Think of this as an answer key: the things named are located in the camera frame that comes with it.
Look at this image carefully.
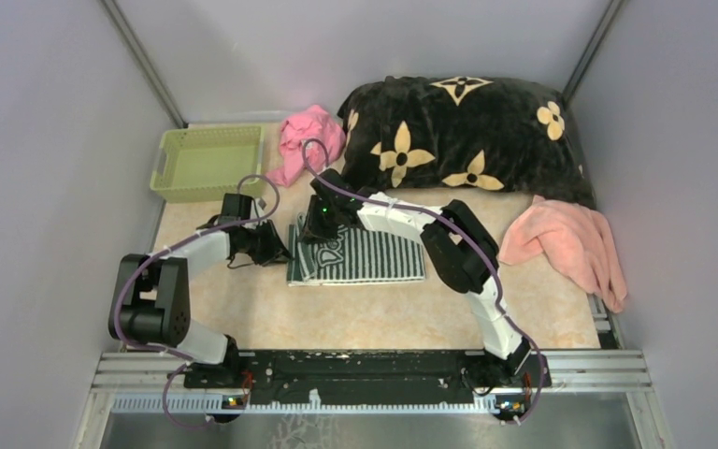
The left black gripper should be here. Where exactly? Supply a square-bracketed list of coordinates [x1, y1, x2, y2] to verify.
[242, 218, 294, 267]

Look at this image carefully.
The green white striped towel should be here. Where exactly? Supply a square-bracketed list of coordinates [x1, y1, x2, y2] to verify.
[286, 213, 426, 286]

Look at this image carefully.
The black blanket with beige flowers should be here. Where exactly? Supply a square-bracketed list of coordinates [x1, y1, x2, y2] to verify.
[337, 76, 596, 209]

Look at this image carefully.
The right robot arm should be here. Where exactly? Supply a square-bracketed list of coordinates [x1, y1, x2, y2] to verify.
[309, 168, 532, 385]

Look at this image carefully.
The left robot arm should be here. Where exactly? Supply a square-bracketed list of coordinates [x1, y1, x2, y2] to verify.
[108, 219, 293, 389]

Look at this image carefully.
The bright pink crumpled towel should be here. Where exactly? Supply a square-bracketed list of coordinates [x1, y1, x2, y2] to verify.
[266, 105, 347, 187]

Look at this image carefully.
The green perforated plastic basket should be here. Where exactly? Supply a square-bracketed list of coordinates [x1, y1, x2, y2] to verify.
[150, 124, 266, 203]

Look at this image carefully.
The light salmon pink towel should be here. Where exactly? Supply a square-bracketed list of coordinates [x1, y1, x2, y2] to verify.
[498, 196, 628, 313]

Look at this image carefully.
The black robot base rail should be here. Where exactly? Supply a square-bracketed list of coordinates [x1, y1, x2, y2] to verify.
[183, 350, 552, 413]

